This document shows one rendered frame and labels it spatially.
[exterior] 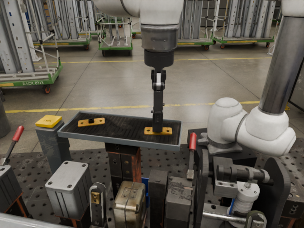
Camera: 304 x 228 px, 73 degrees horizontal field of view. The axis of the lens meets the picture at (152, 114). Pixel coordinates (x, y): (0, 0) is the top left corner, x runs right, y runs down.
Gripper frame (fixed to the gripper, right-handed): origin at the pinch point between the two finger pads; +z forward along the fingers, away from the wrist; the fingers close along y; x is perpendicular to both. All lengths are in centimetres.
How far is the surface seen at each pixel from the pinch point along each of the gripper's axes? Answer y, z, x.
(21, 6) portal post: -515, -15, -343
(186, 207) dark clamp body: 19.3, 13.6, 7.5
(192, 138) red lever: 1.9, 5.4, 10.6
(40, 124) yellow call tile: -3.2, 4.6, -38.1
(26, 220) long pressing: 19.7, 20.2, -34.1
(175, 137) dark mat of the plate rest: 2.9, 4.3, 5.4
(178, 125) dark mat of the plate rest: -3.9, 4.3, 6.6
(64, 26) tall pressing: -675, 47, -312
